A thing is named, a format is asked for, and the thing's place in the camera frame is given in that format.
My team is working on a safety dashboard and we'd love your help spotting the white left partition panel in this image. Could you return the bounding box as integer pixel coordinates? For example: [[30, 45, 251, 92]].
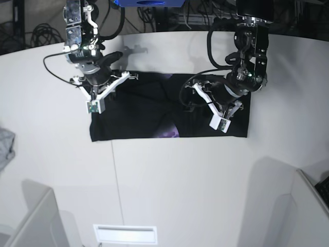
[[1, 180, 70, 246]]

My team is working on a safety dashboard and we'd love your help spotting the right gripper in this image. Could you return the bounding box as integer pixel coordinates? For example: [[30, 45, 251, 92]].
[[76, 50, 123, 86]]

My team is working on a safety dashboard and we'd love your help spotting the coiled black cable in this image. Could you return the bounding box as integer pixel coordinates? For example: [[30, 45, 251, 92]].
[[30, 23, 62, 47]]

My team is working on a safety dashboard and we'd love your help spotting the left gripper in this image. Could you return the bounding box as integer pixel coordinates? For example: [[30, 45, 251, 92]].
[[203, 78, 250, 108]]

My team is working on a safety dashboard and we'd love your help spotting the white right partition panel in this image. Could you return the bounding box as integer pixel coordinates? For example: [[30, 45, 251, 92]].
[[269, 168, 329, 247]]

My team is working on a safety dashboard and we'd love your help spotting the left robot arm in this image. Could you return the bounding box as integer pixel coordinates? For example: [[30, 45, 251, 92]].
[[179, 1, 274, 109]]

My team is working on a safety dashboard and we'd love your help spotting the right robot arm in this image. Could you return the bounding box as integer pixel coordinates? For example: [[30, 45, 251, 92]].
[[43, 1, 125, 87]]

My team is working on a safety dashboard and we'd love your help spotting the black keyboard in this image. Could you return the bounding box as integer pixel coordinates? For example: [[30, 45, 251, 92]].
[[315, 177, 329, 206]]

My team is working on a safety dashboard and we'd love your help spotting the white partition panel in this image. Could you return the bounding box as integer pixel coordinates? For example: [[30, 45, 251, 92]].
[[1, 180, 70, 246], [269, 168, 329, 247]]

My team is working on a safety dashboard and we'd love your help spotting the black T-shirt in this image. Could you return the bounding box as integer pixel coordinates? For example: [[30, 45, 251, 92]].
[[89, 72, 251, 142]]

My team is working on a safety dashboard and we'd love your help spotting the blue box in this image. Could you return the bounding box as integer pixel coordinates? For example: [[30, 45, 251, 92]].
[[115, 0, 185, 7]]

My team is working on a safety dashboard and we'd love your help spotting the grey cloth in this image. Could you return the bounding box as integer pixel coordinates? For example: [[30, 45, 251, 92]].
[[1, 127, 15, 171]]

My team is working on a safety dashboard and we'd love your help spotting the white cable slot plate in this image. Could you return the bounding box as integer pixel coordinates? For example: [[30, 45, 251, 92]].
[[93, 224, 158, 245]]

